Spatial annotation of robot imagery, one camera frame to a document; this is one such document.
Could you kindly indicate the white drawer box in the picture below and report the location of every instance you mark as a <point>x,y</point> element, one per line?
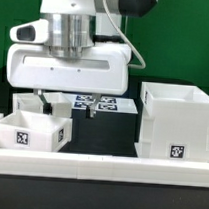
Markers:
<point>33,131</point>
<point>51,103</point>

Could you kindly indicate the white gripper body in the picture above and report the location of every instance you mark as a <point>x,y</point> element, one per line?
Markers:
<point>102,69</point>

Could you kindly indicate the white front drawer box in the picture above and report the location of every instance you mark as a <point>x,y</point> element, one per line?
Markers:
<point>33,131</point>

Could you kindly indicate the white workspace border frame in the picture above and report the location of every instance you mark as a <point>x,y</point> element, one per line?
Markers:
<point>99,167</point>

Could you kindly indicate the white drawer cabinet housing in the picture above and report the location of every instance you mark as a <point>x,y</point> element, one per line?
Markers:
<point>174,123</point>

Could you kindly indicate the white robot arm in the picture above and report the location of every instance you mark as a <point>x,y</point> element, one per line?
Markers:
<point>75,45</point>

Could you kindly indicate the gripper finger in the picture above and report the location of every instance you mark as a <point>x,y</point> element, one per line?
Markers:
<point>46,107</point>
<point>91,110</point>

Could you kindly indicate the white rear drawer box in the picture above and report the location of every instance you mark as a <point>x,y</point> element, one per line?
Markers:
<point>51,103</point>

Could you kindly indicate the marker tag sheet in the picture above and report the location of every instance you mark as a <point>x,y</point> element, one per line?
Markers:
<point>107,104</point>

